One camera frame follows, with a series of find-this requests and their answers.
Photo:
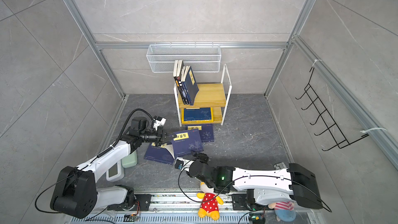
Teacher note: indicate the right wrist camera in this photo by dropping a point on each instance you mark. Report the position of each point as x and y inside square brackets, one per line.
[182, 164]

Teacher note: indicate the blue book hidden under Lunyu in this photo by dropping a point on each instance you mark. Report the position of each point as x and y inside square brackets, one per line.
[162, 154]

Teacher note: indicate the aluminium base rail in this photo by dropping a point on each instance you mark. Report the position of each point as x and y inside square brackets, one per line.
[172, 207]

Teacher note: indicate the white remote-like device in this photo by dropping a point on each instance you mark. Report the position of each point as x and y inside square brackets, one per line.
[280, 166]

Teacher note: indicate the blue book Lunyu label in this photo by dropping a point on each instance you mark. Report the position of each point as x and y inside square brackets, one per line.
[192, 84]

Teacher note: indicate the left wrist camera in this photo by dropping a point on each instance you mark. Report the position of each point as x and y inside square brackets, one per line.
[158, 122]

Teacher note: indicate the yellow cartoon book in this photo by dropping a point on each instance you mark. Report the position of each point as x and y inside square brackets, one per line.
[197, 122]

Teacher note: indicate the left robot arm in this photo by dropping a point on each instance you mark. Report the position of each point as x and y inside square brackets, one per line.
[75, 192]

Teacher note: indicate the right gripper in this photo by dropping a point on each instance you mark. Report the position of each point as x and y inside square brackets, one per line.
[201, 157]

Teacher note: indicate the striped plush doll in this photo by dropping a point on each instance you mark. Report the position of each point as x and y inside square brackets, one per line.
[284, 211]

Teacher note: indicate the white wooden two-tier shelf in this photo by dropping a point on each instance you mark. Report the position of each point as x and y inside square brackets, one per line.
[215, 95]

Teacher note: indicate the purple blue book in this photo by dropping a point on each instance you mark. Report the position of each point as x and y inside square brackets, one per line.
[187, 141]

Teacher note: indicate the yellow plush toy red dress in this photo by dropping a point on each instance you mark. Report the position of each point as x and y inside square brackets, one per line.
[210, 203]

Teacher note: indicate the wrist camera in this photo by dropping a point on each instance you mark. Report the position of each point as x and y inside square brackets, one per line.
[158, 122]
[182, 164]

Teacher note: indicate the pale green case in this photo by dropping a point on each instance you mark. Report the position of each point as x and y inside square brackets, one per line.
[130, 160]

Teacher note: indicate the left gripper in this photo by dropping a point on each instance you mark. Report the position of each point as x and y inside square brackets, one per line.
[160, 136]

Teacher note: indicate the black wolf cover book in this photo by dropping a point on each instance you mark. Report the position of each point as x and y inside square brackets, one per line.
[180, 66]

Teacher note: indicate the white thermometer display device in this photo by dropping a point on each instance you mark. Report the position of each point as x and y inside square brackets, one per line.
[115, 173]

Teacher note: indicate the black wire hook rack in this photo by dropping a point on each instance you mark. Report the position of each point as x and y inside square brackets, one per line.
[325, 117]

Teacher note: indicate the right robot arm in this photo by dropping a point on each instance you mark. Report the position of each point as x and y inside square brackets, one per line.
[294, 183]

